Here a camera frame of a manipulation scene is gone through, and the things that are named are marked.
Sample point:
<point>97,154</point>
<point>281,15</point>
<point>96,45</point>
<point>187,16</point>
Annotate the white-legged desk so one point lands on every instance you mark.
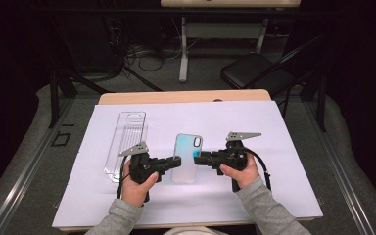
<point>183,65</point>

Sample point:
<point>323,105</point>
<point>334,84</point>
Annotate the black folding chair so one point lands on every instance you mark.
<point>251,70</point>

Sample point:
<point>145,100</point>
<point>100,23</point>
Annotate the person's left hand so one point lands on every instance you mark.
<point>135,192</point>

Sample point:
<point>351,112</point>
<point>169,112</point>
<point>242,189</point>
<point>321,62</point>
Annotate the person's right hand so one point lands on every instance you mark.
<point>244,176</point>

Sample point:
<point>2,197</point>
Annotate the metal floor rail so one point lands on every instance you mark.
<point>23,173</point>
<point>339,173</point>

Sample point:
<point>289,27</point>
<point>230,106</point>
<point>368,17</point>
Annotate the black diagonal floor bar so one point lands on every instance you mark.
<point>143,79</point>

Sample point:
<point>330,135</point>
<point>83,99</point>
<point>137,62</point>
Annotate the black metal stand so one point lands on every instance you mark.
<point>321,104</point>
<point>54,98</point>

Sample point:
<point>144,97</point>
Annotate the wooden table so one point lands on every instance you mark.
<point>182,96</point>

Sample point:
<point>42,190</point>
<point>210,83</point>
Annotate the clear plastic packaging tray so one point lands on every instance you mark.
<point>127,130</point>

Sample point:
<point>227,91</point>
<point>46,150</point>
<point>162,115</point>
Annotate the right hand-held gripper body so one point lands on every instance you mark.
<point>233,158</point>

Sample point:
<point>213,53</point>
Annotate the person's white clothing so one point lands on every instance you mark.
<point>189,231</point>

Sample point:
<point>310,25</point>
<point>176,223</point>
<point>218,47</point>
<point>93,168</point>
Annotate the iridescent phone case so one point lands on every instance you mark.
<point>186,153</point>

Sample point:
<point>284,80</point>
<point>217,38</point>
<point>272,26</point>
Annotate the white board sheet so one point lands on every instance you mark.
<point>189,202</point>

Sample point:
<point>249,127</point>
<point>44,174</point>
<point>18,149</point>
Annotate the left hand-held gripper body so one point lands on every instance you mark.
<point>140,168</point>

